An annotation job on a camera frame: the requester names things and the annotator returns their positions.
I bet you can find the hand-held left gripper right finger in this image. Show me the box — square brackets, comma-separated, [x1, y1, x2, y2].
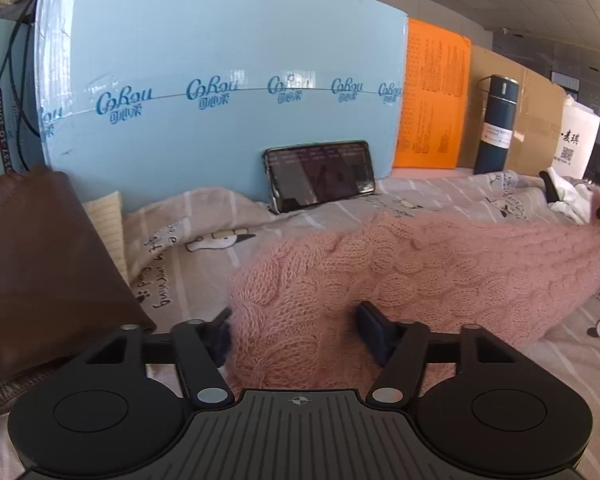
[356, 301, 520, 407]

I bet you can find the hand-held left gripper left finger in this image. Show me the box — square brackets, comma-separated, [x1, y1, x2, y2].
[82, 307, 233, 408]

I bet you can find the pink knit sweater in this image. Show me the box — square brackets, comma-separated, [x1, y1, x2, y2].
[228, 207, 600, 391]

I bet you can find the white paper bag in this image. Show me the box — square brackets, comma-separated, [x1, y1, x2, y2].
[550, 94, 600, 181]

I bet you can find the printed cartoon bedsheet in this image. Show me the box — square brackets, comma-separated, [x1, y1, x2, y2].
[0, 167, 600, 480]

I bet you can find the brown cardboard box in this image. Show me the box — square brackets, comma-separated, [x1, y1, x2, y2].
[457, 44, 567, 176]

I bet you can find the dark blue vacuum bottle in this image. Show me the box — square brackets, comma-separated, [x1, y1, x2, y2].
[473, 74, 520, 176]

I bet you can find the black smartphone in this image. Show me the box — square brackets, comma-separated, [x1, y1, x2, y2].
[262, 140, 377, 215]

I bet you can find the cream ribbed cloth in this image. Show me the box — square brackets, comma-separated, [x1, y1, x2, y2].
[82, 190, 131, 286]

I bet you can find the brown leather bag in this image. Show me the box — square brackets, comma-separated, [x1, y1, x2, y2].
[0, 165, 157, 421]

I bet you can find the orange printed sheet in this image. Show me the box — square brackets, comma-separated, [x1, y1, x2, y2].
[392, 17, 473, 170]

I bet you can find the large light blue carton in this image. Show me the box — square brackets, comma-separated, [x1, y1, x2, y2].
[34, 0, 411, 211]

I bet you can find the thick black cable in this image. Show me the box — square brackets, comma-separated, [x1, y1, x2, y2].
[0, 82, 27, 173]

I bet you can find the thin black cable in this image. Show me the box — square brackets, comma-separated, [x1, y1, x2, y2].
[0, 0, 42, 133]

